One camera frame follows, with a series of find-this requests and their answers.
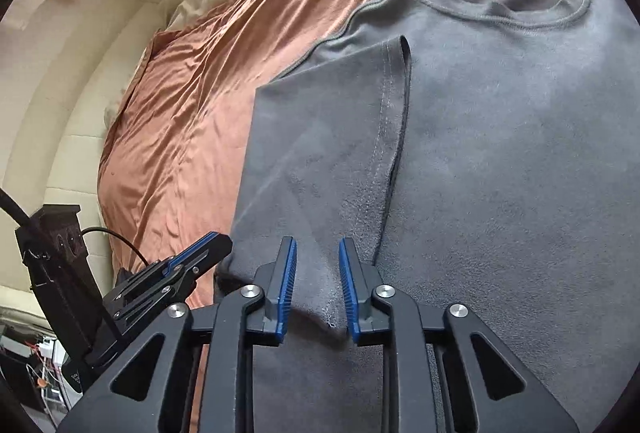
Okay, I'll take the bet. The grey t-shirt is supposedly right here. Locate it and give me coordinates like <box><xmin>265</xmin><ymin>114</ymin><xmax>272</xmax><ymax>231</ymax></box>
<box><xmin>215</xmin><ymin>0</ymin><xmax>640</xmax><ymax>433</ymax></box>

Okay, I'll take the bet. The thick black cable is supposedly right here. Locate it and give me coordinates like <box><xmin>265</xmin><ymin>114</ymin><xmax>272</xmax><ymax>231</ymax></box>
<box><xmin>0</xmin><ymin>187</ymin><xmax>38</xmax><ymax>229</ymax></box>

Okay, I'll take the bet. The cream padded headboard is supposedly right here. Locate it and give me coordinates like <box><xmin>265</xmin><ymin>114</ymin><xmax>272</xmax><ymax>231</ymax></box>
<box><xmin>0</xmin><ymin>0</ymin><xmax>168</xmax><ymax>314</ymax></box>

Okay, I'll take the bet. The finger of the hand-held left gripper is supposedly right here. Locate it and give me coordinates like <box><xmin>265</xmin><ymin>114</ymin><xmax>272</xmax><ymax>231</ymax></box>
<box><xmin>102</xmin><ymin>232</ymin><xmax>234</xmax><ymax>325</ymax></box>

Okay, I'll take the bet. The thin black cable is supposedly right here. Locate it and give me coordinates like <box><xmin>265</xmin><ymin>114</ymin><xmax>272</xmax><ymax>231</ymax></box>
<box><xmin>80</xmin><ymin>226</ymin><xmax>152</xmax><ymax>267</ymax></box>

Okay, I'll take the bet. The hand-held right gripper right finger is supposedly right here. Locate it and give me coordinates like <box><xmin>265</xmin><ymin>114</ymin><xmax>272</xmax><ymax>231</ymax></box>
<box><xmin>338</xmin><ymin>235</ymin><xmax>581</xmax><ymax>433</ymax></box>

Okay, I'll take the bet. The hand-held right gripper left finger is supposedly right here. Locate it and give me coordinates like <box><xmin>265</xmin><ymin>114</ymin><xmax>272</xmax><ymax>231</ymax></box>
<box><xmin>59</xmin><ymin>235</ymin><xmax>299</xmax><ymax>433</ymax></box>

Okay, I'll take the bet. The orange-brown blanket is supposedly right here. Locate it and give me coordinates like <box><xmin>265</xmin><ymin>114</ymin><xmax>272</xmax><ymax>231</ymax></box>
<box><xmin>96</xmin><ymin>0</ymin><xmax>598</xmax><ymax>433</ymax></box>

